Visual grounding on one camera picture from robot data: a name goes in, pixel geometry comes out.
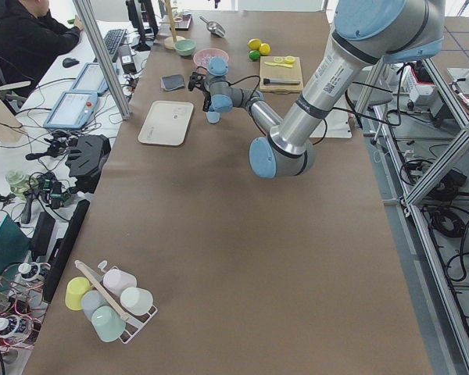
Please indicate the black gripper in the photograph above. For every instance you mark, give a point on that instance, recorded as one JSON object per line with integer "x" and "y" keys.
{"x": 208, "y": 95}

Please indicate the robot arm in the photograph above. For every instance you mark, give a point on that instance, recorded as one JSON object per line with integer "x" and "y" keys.
{"x": 363, "y": 33}

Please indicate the light blue plastic cup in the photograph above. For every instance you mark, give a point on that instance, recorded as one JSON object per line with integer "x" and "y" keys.
{"x": 213, "y": 117}

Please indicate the pink bowl of ice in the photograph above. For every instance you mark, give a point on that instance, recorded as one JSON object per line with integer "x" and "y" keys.
{"x": 203, "y": 56}

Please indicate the wooden cup stand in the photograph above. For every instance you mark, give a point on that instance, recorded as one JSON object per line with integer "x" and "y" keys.
{"x": 170, "y": 41}

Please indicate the steel shaker cup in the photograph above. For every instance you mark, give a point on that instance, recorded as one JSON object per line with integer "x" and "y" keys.
{"x": 214, "y": 27}

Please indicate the pink cup on rack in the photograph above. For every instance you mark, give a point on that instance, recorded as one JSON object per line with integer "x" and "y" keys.
{"x": 116, "y": 281}

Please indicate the white cup on rack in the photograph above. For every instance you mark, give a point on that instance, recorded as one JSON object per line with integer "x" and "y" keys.
{"x": 137, "y": 301}

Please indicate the yellow cup on rack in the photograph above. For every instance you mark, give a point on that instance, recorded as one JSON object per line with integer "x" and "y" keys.
{"x": 75, "y": 290}

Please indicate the grey cup on rack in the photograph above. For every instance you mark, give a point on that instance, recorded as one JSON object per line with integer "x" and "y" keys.
{"x": 91, "y": 301}

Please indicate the mint cup on rack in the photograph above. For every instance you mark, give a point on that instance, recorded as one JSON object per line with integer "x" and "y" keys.
{"x": 107, "y": 323}

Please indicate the grey folded cloth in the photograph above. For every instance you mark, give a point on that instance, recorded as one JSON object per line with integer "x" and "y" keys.
{"x": 172, "y": 82}

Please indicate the cream rabbit tray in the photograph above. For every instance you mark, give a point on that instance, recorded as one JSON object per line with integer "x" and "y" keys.
{"x": 166, "y": 123}

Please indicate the green ceramic bowl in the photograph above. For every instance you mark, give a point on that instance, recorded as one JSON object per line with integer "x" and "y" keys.
{"x": 185, "y": 47}

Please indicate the steel muddler black tip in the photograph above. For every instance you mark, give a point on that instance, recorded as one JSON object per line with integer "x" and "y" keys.
{"x": 279, "y": 81}

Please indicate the green lime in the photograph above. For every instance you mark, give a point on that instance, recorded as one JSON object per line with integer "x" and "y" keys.
{"x": 254, "y": 55}

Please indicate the yellow lemon far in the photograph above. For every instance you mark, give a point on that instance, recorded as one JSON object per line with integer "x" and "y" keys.
{"x": 254, "y": 44}

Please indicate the yellow lemon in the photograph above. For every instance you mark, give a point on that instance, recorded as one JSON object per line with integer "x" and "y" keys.
{"x": 264, "y": 49}
{"x": 254, "y": 44}

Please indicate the wooden cutting board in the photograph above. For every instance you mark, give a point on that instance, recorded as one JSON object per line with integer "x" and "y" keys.
{"x": 279, "y": 72}

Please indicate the yellow lemon near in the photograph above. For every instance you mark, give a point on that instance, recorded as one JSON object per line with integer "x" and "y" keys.
{"x": 264, "y": 49}

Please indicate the yellow plastic knife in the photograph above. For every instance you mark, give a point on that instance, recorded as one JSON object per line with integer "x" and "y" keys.
{"x": 279, "y": 64}

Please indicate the lemon slice upper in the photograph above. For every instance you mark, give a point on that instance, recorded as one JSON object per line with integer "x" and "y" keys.
{"x": 289, "y": 59}

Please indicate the black keyboard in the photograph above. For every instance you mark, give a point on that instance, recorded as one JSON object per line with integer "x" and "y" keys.
{"x": 113, "y": 40}

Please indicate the blue teach pendant far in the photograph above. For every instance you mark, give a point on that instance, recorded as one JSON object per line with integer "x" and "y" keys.
{"x": 90, "y": 78}

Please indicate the blue teach pendant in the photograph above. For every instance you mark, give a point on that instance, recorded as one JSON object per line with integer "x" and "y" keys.
{"x": 72, "y": 110}
{"x": 90, "y": 78}

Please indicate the blue teach pendant near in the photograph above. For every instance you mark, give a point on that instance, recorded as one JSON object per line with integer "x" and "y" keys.
{"x": 72, "y": 110}

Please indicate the person in black hoodie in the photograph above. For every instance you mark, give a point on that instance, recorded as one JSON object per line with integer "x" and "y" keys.
{"x": 31, "y": 40}

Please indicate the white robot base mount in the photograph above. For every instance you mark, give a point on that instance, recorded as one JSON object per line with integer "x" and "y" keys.
{"x": 336, "y": 124}

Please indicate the white wire cup rack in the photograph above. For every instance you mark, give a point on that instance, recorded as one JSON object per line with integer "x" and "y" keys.
{"x": 134, "y": 324}

